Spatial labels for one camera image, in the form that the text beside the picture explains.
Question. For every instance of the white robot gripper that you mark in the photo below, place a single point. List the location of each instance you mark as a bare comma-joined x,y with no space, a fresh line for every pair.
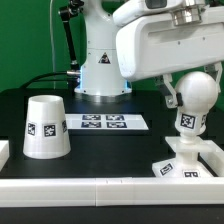
152,46

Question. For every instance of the white lamp bulb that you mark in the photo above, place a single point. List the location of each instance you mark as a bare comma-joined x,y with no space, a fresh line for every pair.
199,92

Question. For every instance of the white lamp base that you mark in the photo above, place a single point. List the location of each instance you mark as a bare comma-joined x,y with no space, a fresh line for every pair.
185,164

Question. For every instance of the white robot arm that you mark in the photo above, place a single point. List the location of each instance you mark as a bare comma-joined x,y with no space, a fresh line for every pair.
100,73

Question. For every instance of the white lamp shade cone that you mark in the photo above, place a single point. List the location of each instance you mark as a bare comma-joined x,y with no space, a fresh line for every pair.
46,132

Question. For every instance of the white marker sheet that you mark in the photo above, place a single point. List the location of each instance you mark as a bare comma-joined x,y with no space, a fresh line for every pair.
106,122

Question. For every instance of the white right fence wall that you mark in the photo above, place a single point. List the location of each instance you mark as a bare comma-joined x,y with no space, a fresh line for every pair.
214,157

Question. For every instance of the white fence wall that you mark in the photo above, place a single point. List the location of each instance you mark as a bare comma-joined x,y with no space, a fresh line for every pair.
110,191
214,157
4,152

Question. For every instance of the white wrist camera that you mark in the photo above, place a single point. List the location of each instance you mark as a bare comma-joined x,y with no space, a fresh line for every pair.
134,9

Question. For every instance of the white front fence wall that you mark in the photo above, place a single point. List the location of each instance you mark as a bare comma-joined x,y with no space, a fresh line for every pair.
110,191

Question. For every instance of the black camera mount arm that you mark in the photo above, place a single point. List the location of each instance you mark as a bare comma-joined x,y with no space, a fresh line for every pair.
73,9

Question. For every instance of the white left fence wall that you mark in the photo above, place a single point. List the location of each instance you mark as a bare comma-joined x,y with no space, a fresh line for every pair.
4,152

